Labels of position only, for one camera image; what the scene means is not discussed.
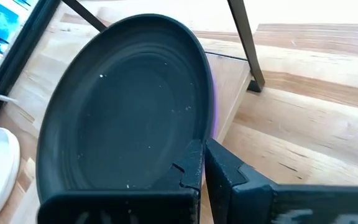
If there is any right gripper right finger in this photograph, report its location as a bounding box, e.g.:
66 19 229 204
204 138 358 224

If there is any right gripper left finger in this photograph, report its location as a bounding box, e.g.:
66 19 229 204
37 138 205 224

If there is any purple plate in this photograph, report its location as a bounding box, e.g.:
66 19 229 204
209 71 219 141

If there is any dark grey plate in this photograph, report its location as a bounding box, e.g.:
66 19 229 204
35 13 214 203

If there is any white cable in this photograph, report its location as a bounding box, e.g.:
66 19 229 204
0 94 19 104

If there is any black table edge rail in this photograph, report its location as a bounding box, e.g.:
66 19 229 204
0 0 62 138

